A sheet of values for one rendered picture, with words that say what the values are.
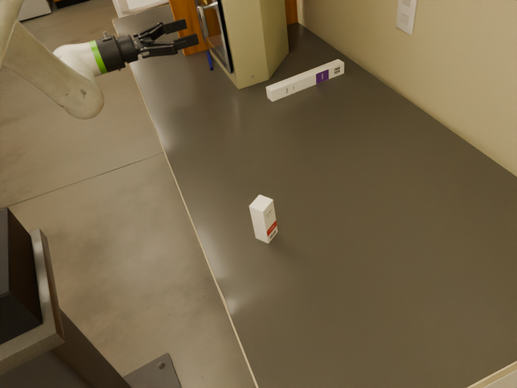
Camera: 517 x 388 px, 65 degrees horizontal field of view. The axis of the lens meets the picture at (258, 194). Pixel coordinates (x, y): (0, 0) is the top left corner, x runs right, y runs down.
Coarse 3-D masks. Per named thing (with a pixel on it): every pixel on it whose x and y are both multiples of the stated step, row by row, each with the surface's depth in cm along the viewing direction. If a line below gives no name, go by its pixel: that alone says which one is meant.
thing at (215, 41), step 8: (200, 0) 134; (208, 0) 123; (216, 0) 115; (208, 8) 127; (216, 8) 118; (208, 16) 131; (216, 16) 122; (208, 24) 135; (216, 24) 125; (208, 32) 140; (216, 32) 129; (224, 32) 121; (208, 40) 144; (216, 40) 133; (224, 40) 123; (216, 48) 137; (224, 48) 127; (216, 56) 142; (224, 56) 131; (224, 64) 135; (232, 72) 131
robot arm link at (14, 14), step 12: (0, 0) 62; (12, 0) 64; (0, 12) 63; (12, 12) 65; (0, 24) 63; (12, 24) 66; (0, 36) 63; (0, 48) 64; (0, 60) 64; (0, 72) 66
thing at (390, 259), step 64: (192, 64) 152; (320, 64) 139; (192, 128) 121; (256, 128) 117; (320, 128) 113; (384, 128) 109; (192, 192) 101; (256, 192) 98; (320, 192) 95; (384, 192) 92; (448, 192) 90; (512, 192) 87; (256, 256) 84; (320, 256) 82; (384, 256) 80; (448, 256) 78; (512, 256) 76; (256, 320) 74; (320, 320) 72; (384, 320) 70; (448, 320) 69; (512, 320) 67; (256, 384) 66; (320, 384) 64; (384, 384) 63; (448, 384) 62
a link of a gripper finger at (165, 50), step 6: (144, 48) 114; (150, 48) 113; (156, 48) 113; (162, 48) 113; (168, 48) 113; (150, 54) 114; (156, 54) 114; (162, 54) 114; (168, 54) 114; (174, 54) 114
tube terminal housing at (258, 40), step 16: (224, 0) 115; (240, 0) 116; (256, 0) 118; (272, 0) 127; (240, 16) 119; (256, 16) 121; (272, 16) 129; (240, 32) 122; (256, 32) 124; (272, 32) 132; (240, 48) 125; (256, 48) 127; (272, 48) 134; (288, 48) 147; (240, 64) 128; (256, 64) 131; (272, 64) 136; (240, 80) 132; (256, 80) 134
